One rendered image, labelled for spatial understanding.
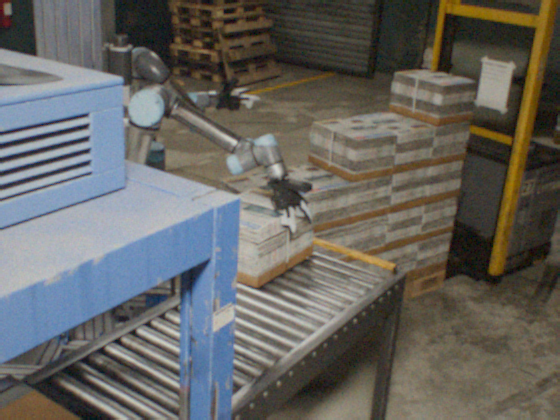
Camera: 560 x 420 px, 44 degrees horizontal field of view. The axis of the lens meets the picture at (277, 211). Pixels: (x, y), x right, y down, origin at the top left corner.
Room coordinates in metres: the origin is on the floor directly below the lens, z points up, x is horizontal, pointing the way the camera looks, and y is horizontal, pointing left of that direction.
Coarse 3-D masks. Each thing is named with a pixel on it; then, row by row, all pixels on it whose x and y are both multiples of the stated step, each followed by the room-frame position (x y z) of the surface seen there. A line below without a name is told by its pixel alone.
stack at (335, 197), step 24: (288, 168) 3.48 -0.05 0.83; (312, 168) 3.51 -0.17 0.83; (240, 192) 3.10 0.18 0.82; (312, 192) 3.15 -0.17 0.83; (336, 192) 3.24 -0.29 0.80; (360, 192) 3.35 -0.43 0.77; (384, 192) 3.46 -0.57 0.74; (408, 192) 3.58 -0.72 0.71; (336, 216) 3.25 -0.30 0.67; (384, 216) 3.47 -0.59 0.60; (408, 216) 3.59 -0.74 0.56; (336, 240) 3.25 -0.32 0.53; (360, 240) 3.36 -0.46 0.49; (384, 240) 3.48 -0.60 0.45; (360, 264) 3.38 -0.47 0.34; (408, 264) 3.63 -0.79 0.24; (408, 288) 3.64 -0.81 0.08
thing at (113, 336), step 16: (160, 304) 2.03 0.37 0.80; (176, 304) 2.04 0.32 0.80; (144, 320) 1.93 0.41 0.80; (112, 336) 1.82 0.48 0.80; (80, 352) 1.73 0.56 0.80; (48, 368) 1.64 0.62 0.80; (64, 368) 1.65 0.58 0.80; (32, 384) 1.56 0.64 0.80; (48, 384) 1.60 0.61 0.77; (64, 400) 1.64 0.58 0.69
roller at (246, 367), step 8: (152, 320) 1.94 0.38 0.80; (160, 320) 1.93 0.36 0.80; (152, 328) 1.92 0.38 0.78; (160, 328) 1.90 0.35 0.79; (168, 328) 1.89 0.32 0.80; (176, 328) 1.89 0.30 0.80; (168, 336) 1.88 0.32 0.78; (176, 336) 1.86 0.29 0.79; (240, 360) 1.74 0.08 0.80; (248, 360) 1.75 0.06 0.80; (240, 368) 1.72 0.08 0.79; (248, 368) 1.71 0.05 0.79; (256, 368) 1.71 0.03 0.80; (264, 368) 1.71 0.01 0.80; (256, 376) 1.69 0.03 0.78
